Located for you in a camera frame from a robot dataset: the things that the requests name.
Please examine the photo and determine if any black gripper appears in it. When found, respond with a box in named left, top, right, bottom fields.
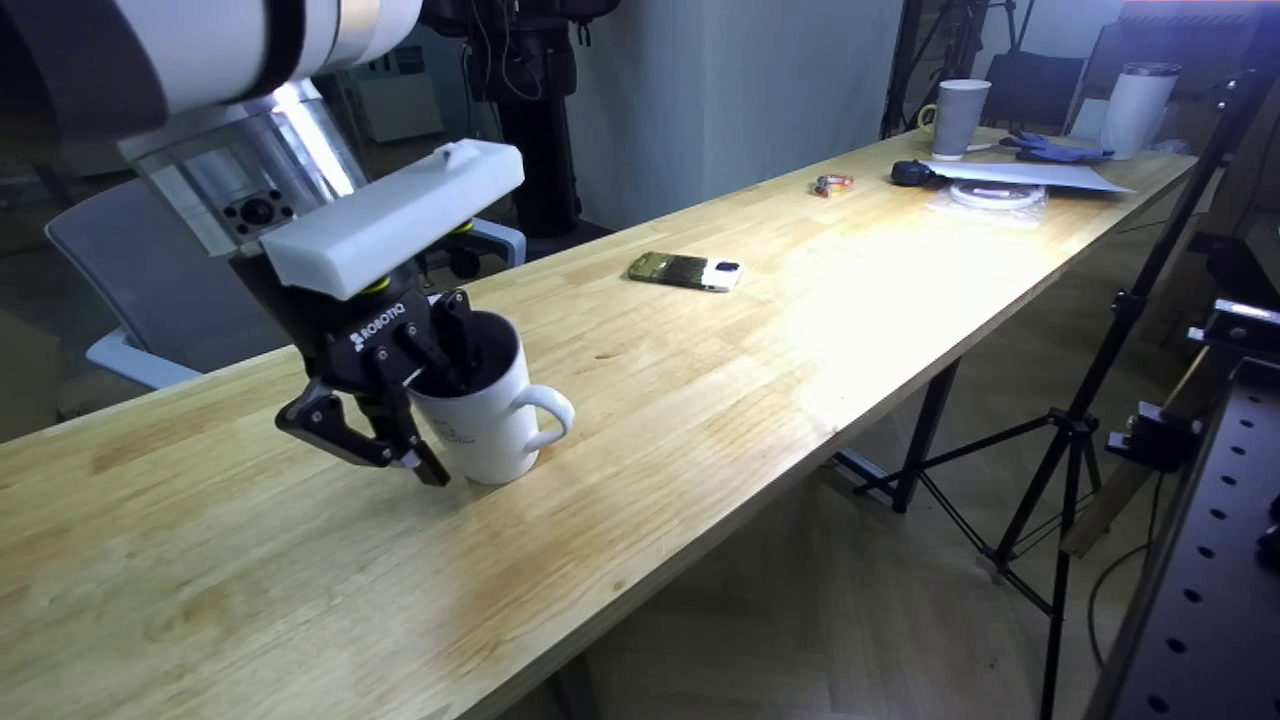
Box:
left=235, top=250, right=502, bottom=491

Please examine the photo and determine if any white ceramic mug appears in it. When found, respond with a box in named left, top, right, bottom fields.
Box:
left=403, top=307, right=578, bottom=491

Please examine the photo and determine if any grey office chair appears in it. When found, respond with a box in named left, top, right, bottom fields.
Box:
left=40, top=173, right=531, bottom=395

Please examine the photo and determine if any smartphone with forest case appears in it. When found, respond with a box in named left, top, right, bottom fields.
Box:
left=619, top=250, right=747, bottom=297

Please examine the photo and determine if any black table leg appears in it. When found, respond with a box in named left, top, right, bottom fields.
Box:
left=886, top=357, right=965, bottom=516

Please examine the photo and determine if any grey tall cup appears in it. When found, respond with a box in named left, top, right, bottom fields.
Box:
left=917, top=75, right=996, bottom=168

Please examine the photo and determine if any white round disc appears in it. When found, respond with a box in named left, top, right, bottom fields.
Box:
left=949, top=181, right=1051, bottom=220

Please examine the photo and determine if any grey closed laptop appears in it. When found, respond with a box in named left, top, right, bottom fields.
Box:
left=918, top=156, right=1135, bottom=200

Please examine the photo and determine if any black monitor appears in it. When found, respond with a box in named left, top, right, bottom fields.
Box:
left=975, top=50, right=1086, bottom=137

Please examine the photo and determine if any blue cloth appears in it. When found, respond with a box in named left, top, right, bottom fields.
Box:
left=1000, top=129, right=1110, bottom=168

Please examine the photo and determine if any black tripod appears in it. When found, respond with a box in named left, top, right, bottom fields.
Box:
left=849, top=24, right=1280, bottom=720

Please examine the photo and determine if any black clamp block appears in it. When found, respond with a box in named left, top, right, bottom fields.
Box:
left=1105, top=395, right=1208, bottom=477

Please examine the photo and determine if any white paper towel roll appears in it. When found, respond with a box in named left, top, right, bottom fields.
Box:
left=1099, top=64, right=1185, bottom=166

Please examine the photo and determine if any black perforated breadboard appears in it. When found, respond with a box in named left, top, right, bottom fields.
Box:
left=1084, top=357, right=1280, bottom=720

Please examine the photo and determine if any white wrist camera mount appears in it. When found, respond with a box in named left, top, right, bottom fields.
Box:
left=256, top=137, right=526, bottom=304

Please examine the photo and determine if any black pedestal machine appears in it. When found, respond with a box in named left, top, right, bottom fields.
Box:
left=418, top=0, right=625, bottom=246

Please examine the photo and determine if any black floor cable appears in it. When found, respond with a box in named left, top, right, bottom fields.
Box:
left=1084, top=538, right=1153, bottom=674

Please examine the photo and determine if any grey metal bracket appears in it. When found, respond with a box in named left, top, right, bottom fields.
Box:
left=1185, top=297, right=1280, bottom=391

